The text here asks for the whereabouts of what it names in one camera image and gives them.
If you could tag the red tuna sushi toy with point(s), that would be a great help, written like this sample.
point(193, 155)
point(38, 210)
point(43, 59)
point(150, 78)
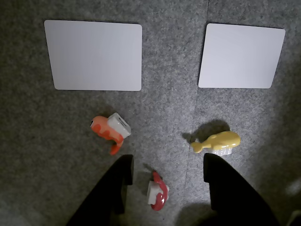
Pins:
point(160, 197)

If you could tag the yellow egg sushi toy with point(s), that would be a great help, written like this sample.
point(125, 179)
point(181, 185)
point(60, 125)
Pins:
point(223, 140)

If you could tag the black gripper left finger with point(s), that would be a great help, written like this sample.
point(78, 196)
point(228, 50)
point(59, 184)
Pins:
point(110, 188)

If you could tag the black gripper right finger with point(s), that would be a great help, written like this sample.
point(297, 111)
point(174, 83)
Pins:
point(232, 195)

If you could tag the white rectangular plate card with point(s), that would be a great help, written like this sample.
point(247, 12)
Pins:
point(94, 56)
point(240, 56)

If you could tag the orange shrimp sushi toy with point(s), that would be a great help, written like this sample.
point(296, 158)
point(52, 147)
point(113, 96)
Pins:
point(105, 129)

